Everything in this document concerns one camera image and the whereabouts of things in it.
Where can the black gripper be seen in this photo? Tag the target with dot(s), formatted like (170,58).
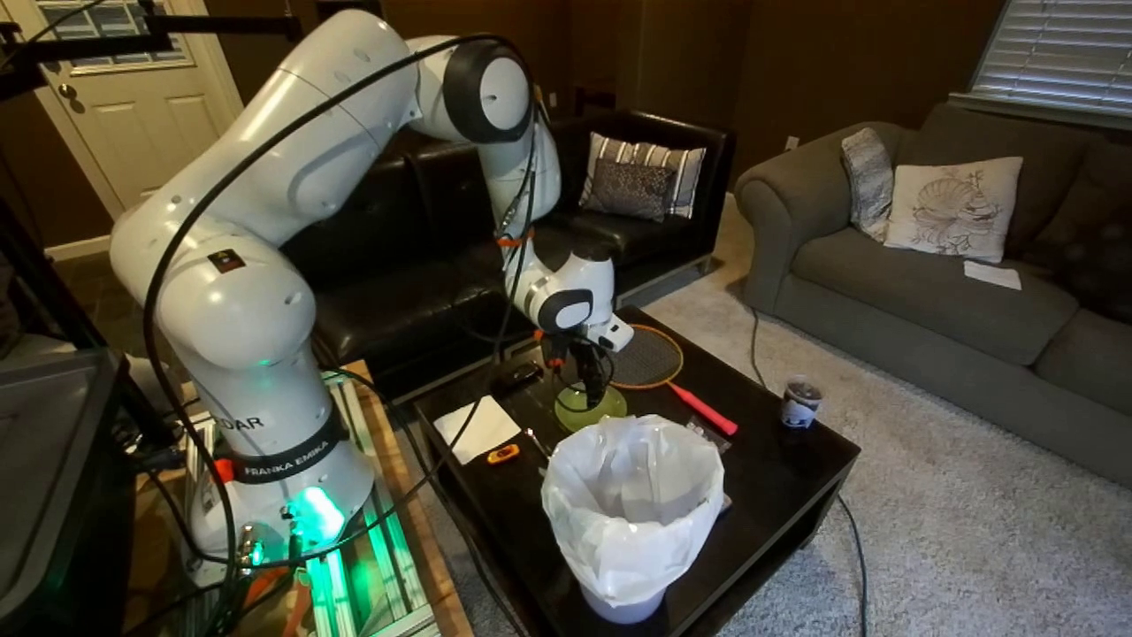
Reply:
(589,367)

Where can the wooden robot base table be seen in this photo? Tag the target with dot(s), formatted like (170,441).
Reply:
(381,578)

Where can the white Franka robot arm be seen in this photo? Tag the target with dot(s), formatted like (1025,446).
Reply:
(210,260)

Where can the green plastic plate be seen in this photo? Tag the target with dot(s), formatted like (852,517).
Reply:
(576,411)

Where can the white napkin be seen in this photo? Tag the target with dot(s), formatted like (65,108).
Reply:
(476,428)

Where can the small orange object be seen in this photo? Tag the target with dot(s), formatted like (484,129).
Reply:
(503,456)

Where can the black coffee table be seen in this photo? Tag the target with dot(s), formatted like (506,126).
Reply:
(779,486)

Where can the grey striped cushion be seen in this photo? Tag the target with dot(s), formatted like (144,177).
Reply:
(641,177)

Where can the black leather sofa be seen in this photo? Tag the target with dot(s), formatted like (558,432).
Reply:
(410,275)

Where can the small glass cup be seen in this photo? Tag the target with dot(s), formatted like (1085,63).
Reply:
(800,404)

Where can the white striped pillow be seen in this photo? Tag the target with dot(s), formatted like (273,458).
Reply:
(870,181)

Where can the white paper sheet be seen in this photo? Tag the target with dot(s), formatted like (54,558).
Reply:
(992,275)

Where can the grey fabric sofa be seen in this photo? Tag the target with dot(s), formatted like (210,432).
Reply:
(1036,360)

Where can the white printed pillow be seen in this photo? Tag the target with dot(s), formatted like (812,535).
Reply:
(956,207)

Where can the white entry door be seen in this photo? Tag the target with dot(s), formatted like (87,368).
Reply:
(130,117)

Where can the dark patterned pillow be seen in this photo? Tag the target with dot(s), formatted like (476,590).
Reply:
(1089,244)

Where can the window blinds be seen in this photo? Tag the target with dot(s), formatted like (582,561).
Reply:
(1059,63)

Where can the orange handled badminton racket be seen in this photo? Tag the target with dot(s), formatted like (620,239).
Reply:
(654,362)

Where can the black camera on stand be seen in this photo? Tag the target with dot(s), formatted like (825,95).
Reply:
(28,53)

